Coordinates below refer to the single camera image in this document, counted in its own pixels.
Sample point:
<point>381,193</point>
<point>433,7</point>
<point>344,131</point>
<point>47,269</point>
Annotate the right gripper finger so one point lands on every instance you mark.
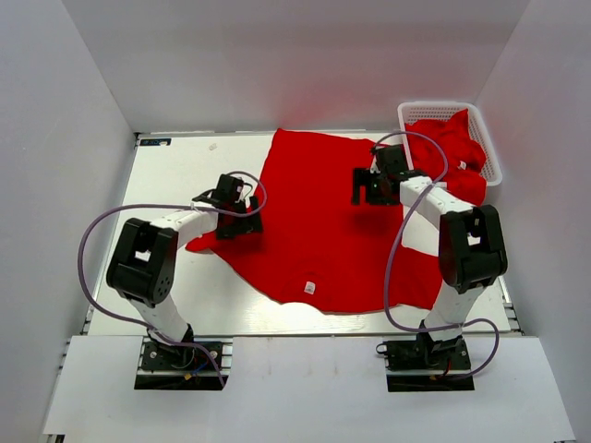
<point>362,177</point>
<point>359,195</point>

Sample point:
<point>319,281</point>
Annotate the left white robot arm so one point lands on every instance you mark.
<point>142,268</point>

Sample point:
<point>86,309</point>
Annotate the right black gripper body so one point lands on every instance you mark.
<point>376,188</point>

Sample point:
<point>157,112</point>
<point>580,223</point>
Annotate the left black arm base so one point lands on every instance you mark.
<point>160,367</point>

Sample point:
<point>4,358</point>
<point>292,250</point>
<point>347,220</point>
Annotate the red t shirt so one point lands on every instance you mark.
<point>316,247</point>

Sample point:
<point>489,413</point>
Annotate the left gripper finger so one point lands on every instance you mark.
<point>253,207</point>
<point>231,227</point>

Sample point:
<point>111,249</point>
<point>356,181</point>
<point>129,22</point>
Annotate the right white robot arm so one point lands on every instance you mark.
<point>471,250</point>

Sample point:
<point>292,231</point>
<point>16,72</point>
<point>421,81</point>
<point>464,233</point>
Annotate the red t shirts in basket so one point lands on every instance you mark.
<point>465,156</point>

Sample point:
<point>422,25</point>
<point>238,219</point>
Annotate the white plastic basket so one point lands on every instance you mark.
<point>410,112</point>

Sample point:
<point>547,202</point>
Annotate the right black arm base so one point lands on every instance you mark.
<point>424,365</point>

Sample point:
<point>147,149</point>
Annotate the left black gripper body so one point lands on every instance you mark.
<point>238,207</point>

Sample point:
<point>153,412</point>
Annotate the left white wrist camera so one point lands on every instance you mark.
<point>242,192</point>

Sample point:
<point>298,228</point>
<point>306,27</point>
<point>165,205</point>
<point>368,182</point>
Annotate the blue table label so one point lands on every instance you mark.
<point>155,142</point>

